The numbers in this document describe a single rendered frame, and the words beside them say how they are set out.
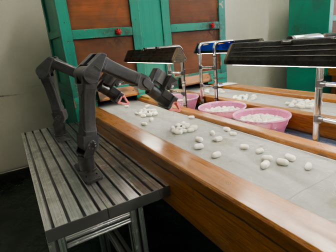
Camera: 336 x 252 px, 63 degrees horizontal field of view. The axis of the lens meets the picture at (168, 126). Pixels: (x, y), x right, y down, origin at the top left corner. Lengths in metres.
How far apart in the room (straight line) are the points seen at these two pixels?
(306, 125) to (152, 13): 1.34
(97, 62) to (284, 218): 0.78
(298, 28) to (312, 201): 3.49
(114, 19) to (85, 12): 0.20
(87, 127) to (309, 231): 0.79
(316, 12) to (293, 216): 3.49
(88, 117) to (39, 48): 1.86
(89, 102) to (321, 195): 0.80
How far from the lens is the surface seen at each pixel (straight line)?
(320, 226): 0.65
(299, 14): 4.13
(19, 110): 2.90
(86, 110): 1.08
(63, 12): 1.97
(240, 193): 0.72
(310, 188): 0.82
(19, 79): 2.87
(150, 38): 2.16
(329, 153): 1.01
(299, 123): 1.45
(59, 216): 0.93
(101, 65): 1.07
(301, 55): 0.85
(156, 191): 0.95
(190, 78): 2.29
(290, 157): 0.96
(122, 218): 0.94
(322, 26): 3.95
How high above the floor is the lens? 1.13
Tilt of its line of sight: 17 degrees down
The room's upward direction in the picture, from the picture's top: 5 degrees counter-clockwise
